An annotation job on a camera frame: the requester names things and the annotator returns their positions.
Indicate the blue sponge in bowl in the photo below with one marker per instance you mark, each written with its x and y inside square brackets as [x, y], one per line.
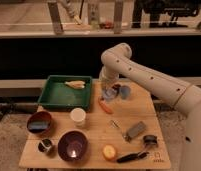
[38, 126]

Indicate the wooden table board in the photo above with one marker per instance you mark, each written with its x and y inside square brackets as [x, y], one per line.
[99, 132]

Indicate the small dark round tin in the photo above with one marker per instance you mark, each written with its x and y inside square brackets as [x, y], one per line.
[149, 140]

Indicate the dark grape bunch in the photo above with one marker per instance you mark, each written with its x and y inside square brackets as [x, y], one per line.
[116, 87]

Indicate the white plastic cup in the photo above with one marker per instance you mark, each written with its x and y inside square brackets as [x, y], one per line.
[78, 116]

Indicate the green plastic tray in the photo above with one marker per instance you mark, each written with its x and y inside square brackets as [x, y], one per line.
[57, 95]

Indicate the small metal cup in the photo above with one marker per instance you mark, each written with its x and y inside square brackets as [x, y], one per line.
[45, 146]

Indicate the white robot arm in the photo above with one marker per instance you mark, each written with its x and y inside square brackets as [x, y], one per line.
[178, 94]

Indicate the blue cup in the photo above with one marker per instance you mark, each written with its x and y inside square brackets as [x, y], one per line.
[124, 91]

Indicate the red-brown bowl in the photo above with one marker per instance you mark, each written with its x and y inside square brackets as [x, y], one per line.
[41, 116]

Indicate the black handled tool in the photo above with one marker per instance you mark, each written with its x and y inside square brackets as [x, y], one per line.
[131, 157]

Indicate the purple bowl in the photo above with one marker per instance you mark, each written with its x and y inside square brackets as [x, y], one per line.
[72, 146]

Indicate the translucent grey gripper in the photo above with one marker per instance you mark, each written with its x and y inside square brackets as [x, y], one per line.
[108, 78]

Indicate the orange carrot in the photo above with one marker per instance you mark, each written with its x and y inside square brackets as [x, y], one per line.
[104, 107]

